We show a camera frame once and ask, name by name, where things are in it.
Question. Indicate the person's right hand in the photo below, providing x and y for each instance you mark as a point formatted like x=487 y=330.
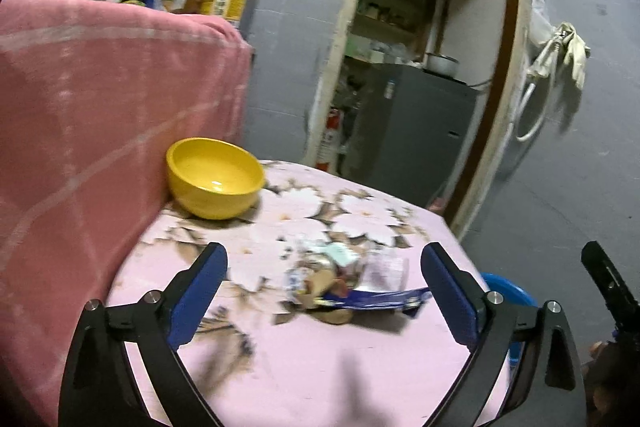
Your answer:
x=615 y=382

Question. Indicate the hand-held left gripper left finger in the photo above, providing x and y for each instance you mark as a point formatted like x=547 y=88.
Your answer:
x=197 y=297

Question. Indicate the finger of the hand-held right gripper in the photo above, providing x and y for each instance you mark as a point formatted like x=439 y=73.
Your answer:
x=607 y=279

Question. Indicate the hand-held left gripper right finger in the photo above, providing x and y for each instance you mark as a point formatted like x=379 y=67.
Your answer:
x=452 y=297

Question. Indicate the grey refrigerator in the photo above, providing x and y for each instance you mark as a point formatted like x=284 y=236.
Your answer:
x=410 y=132

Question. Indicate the brown root vegetable piece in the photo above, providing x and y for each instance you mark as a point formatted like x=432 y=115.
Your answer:
x=325 y=287

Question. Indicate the yellow bowl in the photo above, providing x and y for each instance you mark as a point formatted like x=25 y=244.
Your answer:
x=215 y=197

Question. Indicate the wooden door frame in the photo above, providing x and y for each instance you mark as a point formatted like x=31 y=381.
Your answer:
x=520 y=57

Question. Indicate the blue wrapper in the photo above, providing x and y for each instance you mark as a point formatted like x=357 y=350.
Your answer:
x=380 y=299

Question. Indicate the metal pot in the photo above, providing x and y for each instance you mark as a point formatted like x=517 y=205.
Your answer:
x=441 y=64

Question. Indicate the blue plastic basin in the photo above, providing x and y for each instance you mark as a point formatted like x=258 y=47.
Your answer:
x=505 y=289

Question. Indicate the clear plastic wrapper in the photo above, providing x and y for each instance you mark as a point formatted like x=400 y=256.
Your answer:
x=387 y=272

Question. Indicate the red fire extinguisher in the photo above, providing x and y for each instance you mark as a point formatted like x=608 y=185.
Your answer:
x=329 y=137

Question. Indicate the clear plastic bag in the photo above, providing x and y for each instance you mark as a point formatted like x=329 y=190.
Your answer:
x=542 y=7

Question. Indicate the pink plaid towel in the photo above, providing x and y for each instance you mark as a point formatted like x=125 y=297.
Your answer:
x=100 y=132

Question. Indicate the pale green packet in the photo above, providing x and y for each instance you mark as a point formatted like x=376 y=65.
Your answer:
x=342 y=255

